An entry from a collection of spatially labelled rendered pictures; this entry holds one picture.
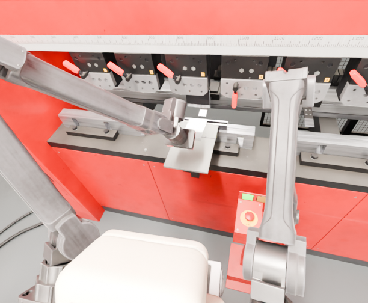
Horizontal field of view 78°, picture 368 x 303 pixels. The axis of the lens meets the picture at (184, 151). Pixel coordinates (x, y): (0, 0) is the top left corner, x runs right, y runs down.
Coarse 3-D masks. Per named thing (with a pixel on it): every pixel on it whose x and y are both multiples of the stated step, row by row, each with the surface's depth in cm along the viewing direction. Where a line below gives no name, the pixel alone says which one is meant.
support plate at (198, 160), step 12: (204, 132) 99; (216, 132) 99; (204, 144) 95; (168, 156) 93; (180, 156) 92; (192, 156) 91; (204, 156) 91; (180, 168) 88; (192, 168) 88; (204, 168) 87
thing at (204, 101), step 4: (208, 92) 90; (188, 96) 94; (192, 96) 94; (196, 96) 93; (200, 96) 93; (204, 96) 92; (208, 96) 92; (188, 100) 96; (192, 100) 95; (196, 100) 95; (200, 100) 94; (204, 100) 94; (208, 100) 93; (188, 104) 99; (192, 104) 98; (196, 104) 96; (200, 104) 96; (204, 104) 95; (208, 104) 95
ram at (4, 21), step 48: (0, 0) 79; (48, 0) 75; (96, 0) 71; (144, 0) 67; (192, 0) 64; (240, 0) 61; (288, 0) 59; (336, 0) 56; (48, 48) 90; (96, 48) 84; (144, 48) 79; (192, 48) 75; (240, 48) 71; (288, 48) 67; (336, 48) 64
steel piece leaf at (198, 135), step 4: (188, 124) 104; (192, 124) 103; (196, 124) 103; (200, 124) 103; (188, 128) 102; (192, 128) 102; (196, 128) 101; (200, 128) 101; (196, 132) 100; (200, 132) 99; (196, 136) 98; (200, 136) 98; (196, 140) 96
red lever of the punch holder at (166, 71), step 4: (160, 64) 79; (160, 68) 79; (164, 68) 80; (164, 72) 80; (168, 72) 80; (172, 72) 81; (168, 76) 81; (172, 76) 81; (176, 76) 82; (180, 76) 83; (176, 80) 81; (180, 80) 82
